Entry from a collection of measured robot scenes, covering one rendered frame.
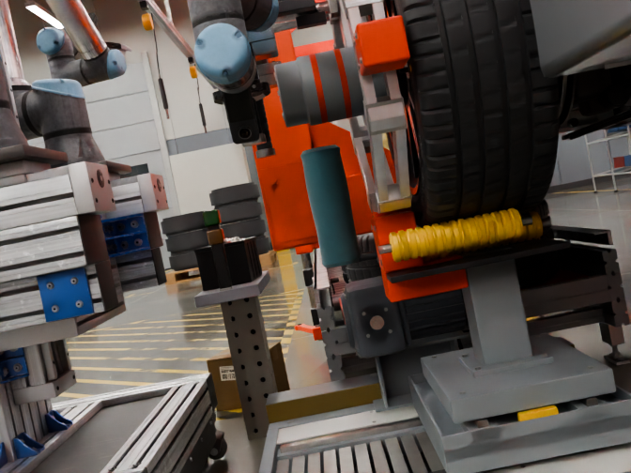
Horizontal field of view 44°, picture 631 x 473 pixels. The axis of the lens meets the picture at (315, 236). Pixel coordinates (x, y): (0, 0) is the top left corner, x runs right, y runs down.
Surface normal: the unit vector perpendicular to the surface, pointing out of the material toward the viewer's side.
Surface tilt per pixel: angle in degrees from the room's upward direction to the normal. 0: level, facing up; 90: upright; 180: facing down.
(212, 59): 90
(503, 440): 90
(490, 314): 90
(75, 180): 90
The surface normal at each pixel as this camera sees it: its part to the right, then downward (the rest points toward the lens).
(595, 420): 0.00, 0.04
